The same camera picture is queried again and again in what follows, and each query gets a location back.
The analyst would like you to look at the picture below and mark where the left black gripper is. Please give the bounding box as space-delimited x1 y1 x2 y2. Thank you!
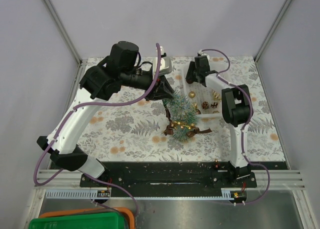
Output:
121 67 175 101

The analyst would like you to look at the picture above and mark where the white plastic basket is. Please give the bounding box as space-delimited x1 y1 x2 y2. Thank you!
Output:
181 65 232 119

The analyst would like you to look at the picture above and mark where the small pine cone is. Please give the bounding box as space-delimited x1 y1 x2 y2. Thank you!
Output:
201 101 210 110

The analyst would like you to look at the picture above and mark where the small green christmas tree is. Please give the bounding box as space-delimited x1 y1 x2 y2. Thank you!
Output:
162 91 199 142

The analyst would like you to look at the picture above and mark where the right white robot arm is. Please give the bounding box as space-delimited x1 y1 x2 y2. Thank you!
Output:
185 55 253 187

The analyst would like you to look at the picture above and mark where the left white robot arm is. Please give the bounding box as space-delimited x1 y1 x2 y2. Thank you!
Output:
36 41 174 187

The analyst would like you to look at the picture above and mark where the small gold bauble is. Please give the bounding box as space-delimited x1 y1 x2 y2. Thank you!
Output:
188 91 196 99

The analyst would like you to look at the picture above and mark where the gold ridged ornament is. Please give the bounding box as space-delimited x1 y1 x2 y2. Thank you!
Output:
212 91 222 101

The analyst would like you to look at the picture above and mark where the floral patterned table mat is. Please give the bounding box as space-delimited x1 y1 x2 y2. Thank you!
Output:
77 56 285 162

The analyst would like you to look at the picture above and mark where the orange plastic bin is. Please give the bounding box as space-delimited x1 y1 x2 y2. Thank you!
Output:
38 207 136 229

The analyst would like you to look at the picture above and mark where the green plastic bin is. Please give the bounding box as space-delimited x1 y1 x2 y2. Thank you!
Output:
28 212 128 229

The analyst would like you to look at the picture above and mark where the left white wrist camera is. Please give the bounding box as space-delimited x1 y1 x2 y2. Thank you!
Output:
151 46 173 76

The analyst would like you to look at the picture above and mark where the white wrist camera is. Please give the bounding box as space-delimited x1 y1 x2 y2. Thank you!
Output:
151 46 173 76
197 50 210 60

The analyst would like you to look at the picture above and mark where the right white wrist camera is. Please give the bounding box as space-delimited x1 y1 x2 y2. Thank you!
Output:
197 50 210 60

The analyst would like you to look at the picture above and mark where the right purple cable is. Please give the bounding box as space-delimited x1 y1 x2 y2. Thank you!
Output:
199 48 271 207

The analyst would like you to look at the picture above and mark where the purple cable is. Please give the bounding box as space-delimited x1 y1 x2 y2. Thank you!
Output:
199 48 271 207
33 42 162 215

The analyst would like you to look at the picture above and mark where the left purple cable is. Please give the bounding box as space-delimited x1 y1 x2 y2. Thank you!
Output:
33 42 162 215

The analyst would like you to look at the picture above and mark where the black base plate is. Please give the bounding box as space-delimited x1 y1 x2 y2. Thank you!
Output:
50 160 291 197

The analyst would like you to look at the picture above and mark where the aluminium frame rail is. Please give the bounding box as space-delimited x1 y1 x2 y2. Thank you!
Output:
214 170 305 201

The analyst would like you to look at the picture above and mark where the white slotted cable duct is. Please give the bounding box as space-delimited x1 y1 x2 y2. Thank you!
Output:
45 188 112 200

